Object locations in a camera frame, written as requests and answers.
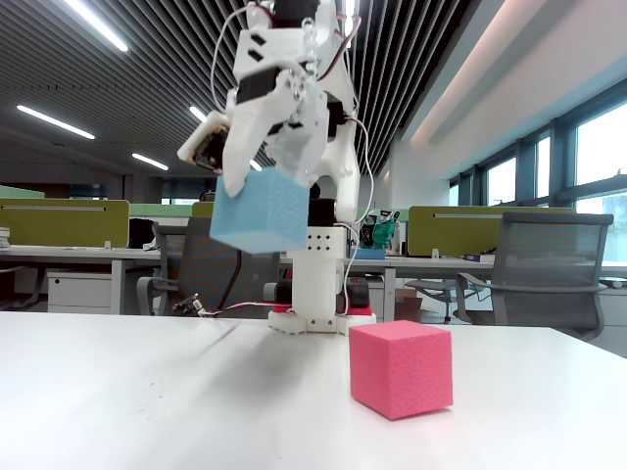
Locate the white drawer cabinet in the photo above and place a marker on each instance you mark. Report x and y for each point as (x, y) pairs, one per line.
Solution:
(78, 294)

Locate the grey mesh office chair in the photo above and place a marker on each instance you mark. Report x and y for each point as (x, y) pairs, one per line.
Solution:
(206, 264)
(548, 245)

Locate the grey office chair base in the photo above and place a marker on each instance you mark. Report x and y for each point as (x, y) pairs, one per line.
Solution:
(431, 284)

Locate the blue foam cube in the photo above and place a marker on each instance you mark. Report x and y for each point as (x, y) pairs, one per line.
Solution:
(264, 215)

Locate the small blue box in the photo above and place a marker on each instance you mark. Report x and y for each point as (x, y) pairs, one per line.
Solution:
(367, 253)

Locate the black red table clamp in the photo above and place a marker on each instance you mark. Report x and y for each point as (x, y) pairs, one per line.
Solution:
(279, 294)
(357, 294)

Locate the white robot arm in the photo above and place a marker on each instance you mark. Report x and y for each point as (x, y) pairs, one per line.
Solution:
(316, 274)

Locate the small black circuit board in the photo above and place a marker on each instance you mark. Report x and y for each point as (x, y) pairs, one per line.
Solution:
(186, 306)

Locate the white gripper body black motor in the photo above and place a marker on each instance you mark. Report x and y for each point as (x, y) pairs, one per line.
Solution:
(266, 114)

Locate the green white desk gadget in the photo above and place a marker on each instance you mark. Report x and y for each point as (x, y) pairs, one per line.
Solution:
(379, 230)

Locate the white ceiling light strip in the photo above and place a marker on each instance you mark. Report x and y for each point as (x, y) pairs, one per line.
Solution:
(349, 10)
(256, 165)
(149, 161)
(54, 121)
(98, 27)
(197, 112)

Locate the brown cardboard box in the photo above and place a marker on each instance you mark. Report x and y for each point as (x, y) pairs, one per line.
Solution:
(406, 306)

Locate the dark window frame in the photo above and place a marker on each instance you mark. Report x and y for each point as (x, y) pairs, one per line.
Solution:
(561, 161)

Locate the olive green desk partition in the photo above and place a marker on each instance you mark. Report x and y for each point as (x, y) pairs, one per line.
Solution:
(455, 235)
(63, 225)
(203, 210)

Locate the black backpack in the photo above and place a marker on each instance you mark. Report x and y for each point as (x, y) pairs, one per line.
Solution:
(142, 235)

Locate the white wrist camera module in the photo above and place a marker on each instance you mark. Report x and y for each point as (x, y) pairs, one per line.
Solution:
(206, 142)

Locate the white office desk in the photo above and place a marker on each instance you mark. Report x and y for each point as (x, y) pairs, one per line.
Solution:
(73, 253)
(441, 264)

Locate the black box red display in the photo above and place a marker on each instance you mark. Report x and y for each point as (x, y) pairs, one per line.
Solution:
(286, 274)

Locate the stack of white papers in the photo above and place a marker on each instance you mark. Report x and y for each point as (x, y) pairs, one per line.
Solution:
(4, 237)

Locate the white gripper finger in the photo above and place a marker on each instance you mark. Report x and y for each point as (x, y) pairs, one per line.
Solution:
(242, 142)
(296, 154)

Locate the red foam cube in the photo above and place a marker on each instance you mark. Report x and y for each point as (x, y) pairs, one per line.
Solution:
(397, 367)

